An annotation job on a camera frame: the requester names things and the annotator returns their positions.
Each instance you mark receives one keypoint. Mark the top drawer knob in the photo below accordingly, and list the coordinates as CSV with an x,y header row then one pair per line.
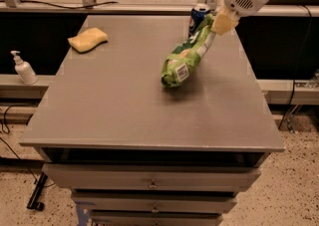
x,y
152,185

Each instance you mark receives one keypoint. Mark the grey drawer cabinet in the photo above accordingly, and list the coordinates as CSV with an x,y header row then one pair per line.
x,y
107,127

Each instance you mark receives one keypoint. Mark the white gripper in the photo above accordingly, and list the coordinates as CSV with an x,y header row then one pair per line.
x,y
223,23

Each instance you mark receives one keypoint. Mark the white pump bottle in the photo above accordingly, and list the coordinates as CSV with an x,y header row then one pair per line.
x,y
24,69

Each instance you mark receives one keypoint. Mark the black metal floor bracket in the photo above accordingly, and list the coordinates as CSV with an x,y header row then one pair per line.
x,y
34,203

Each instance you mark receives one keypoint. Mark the yellow sponge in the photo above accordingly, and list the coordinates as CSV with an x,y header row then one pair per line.
x,y
88,40

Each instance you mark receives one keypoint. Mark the blue pepsi can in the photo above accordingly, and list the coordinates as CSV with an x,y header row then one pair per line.
x,y
197,15

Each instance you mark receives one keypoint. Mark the middle drawer knob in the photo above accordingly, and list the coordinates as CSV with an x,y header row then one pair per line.
x,y
155,210

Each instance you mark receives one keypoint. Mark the drawer knob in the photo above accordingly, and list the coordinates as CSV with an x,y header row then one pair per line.
x,y
152,185
155,210

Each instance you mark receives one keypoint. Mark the green rice chip bag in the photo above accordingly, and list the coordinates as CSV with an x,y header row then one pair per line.
x,y
183,60

